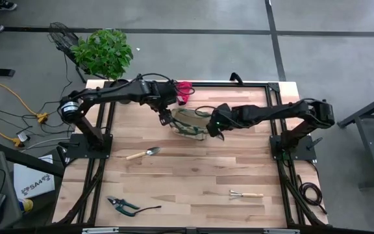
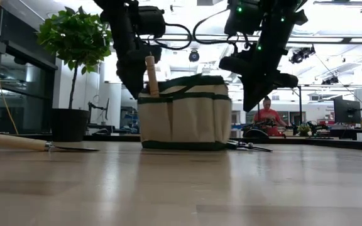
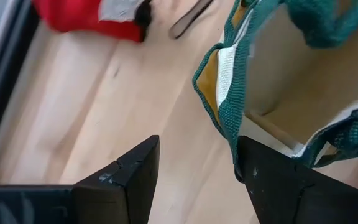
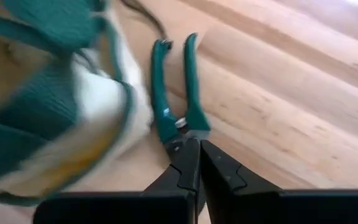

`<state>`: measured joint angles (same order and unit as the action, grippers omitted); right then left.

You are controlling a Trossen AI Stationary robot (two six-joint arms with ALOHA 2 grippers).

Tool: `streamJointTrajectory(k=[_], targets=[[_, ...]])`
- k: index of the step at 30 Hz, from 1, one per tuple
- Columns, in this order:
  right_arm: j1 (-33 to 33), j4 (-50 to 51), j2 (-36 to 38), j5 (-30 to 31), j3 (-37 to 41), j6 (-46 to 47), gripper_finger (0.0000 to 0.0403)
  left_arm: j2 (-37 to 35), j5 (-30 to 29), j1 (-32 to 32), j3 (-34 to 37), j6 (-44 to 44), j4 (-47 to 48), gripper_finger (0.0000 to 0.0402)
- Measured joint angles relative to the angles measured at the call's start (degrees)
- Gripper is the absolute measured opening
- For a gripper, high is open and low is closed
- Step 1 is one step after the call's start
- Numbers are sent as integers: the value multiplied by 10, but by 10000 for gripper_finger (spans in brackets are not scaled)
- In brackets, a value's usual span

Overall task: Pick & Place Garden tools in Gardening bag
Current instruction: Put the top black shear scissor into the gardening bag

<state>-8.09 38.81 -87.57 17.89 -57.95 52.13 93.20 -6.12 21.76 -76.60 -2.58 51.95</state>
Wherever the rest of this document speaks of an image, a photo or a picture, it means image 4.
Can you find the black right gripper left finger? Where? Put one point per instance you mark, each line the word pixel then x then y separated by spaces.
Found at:
pixel 179 205

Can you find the green pruning shears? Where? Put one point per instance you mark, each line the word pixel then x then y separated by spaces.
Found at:
pixel 160 102

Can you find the beige green canvas gardening bag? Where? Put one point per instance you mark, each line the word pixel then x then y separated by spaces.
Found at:
pixel 42 102

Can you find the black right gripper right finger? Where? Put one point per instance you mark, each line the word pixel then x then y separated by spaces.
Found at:
pixel 259 208

